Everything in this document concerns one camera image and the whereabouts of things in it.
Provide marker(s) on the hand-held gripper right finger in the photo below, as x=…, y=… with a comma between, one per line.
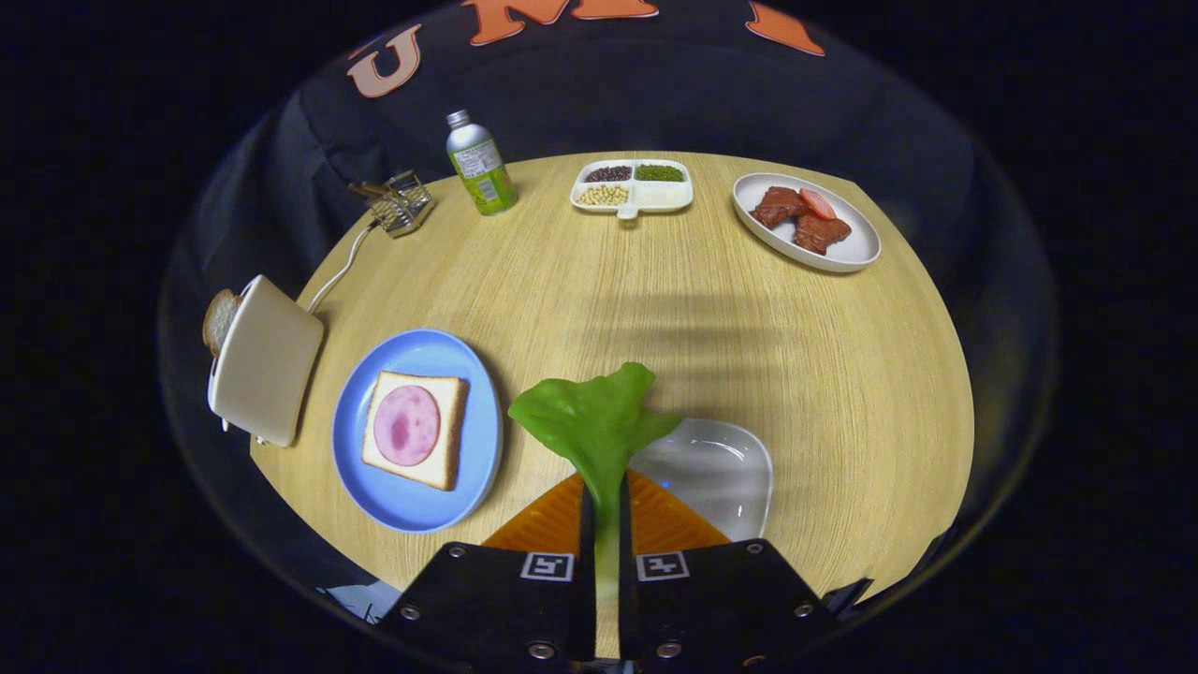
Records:
x=625, y=608

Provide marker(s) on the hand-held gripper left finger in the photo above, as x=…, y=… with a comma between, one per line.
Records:
x=587, y=599

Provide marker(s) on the green lettuce leaf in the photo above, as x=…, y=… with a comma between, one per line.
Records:
x=590, y=421

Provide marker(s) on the toasted bread slice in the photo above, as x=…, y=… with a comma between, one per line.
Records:
x=220, y=318

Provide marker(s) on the small white square plate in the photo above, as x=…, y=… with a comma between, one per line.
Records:
x=721, y=477

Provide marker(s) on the blue plate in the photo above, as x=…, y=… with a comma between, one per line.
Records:
x=412, y=505

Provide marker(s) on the square white bread slice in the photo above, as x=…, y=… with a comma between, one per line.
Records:
x=447, y=440

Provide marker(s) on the pink ham slice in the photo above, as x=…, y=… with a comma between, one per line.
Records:
x=407, y=426

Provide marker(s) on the white toaster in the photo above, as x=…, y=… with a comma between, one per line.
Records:
x=267, y=365

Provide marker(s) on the pile of yellow beans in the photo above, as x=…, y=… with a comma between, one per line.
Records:
x=604, y=195

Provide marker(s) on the white divided dish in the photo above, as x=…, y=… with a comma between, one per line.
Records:
x=664, y=194

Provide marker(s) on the brown meat piece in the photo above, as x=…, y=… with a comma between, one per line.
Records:
x=822, y=234
x=775, y=208

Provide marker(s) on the white round plate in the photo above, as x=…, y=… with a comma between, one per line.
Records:
x=847, y=248

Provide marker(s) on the pile of dark beans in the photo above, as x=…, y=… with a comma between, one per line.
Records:
x=608, y=173

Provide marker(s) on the pile of green beans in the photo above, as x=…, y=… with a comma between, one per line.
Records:
x=660, y=172

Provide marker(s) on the green and silver bottle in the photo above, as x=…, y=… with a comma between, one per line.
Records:
x=482, y=173

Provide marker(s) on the red food slice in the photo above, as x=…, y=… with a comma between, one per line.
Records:
x=817, y=203

